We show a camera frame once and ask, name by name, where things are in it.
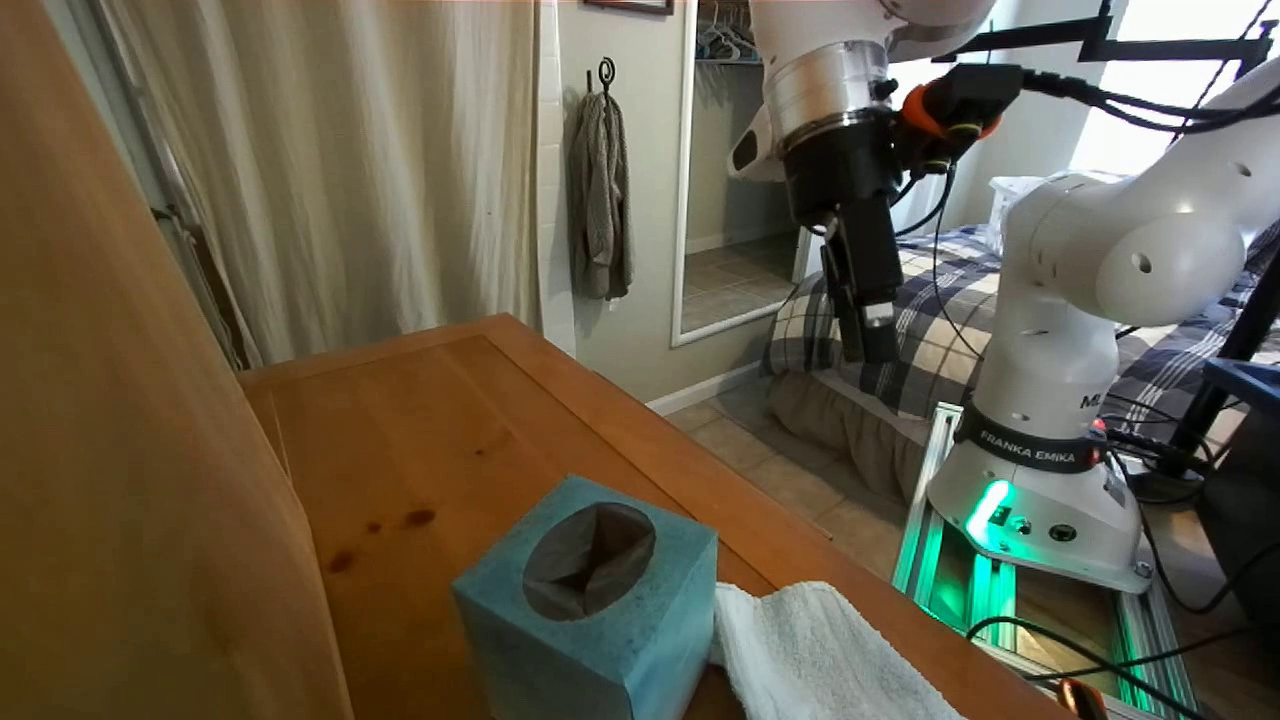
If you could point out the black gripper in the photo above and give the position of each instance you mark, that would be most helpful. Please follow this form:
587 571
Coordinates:
847 165

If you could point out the white tissue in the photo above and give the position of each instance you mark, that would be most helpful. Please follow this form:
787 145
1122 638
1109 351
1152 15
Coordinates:
814 652

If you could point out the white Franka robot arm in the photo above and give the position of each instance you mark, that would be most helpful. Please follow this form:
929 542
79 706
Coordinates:
1132 262

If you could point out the metal robot base stand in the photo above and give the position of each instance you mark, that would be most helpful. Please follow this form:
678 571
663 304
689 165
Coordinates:
953 581

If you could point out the blue tissue box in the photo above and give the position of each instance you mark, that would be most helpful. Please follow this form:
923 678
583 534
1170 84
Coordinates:
587 664

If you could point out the bed with plaid blanket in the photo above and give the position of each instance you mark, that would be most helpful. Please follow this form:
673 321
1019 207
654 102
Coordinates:
941 333

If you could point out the grey hanging towel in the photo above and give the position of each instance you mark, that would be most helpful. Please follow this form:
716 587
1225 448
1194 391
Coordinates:
601 200

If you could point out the white closet trim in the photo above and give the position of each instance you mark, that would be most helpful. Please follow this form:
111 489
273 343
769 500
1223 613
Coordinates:
550 175

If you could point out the black equipment stand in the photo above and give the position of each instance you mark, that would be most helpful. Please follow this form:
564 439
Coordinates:
1243 507

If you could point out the copper round object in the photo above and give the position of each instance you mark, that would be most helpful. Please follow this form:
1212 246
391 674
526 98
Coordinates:
1081 702

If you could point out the cream curtain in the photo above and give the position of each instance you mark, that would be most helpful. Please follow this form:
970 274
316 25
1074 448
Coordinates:
347 175

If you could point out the grey metal pole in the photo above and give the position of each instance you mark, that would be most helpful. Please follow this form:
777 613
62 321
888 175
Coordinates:
162 187

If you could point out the large plywood board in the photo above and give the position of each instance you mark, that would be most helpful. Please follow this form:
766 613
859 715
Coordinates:
121 467

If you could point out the white framed wall mirror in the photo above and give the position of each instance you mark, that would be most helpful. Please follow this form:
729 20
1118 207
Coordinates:
720 286

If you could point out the orange black wrist camera mount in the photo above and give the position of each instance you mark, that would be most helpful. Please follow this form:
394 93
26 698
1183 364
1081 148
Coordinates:
953 104

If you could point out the metal wall hook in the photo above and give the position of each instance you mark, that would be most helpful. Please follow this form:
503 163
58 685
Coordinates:
605 73

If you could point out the dark wall picture frame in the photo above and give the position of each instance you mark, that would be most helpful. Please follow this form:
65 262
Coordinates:
627 7

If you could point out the black overhead stand frame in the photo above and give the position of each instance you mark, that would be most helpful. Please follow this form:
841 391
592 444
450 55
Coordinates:
1175 49

